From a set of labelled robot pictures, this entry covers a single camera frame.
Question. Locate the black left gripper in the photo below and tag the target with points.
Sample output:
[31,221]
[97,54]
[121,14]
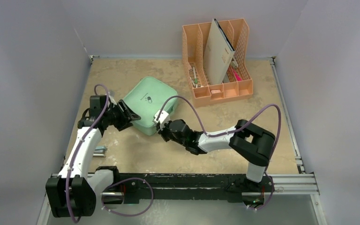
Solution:
[126,118]

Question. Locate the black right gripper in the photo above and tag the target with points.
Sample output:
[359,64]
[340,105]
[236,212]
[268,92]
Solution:
[164,131]

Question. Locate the green medicine case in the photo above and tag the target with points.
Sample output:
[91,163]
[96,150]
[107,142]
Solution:
[146,99]

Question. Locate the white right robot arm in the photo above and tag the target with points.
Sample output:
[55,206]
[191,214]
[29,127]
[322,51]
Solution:
[253,143]

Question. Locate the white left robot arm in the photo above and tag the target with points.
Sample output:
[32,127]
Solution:
[71,193]

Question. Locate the blue white stapler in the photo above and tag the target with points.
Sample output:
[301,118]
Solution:
[100,151]

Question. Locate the peach desk file organizer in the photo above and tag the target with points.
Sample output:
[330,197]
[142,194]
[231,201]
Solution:
[194,39]

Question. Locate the pink item in organizer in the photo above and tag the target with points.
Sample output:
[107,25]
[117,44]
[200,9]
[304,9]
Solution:
[237,77]

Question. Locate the beige folder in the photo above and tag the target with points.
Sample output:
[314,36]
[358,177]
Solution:
[218,52]

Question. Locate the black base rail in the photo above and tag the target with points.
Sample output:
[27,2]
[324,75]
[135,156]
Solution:
[233,188]

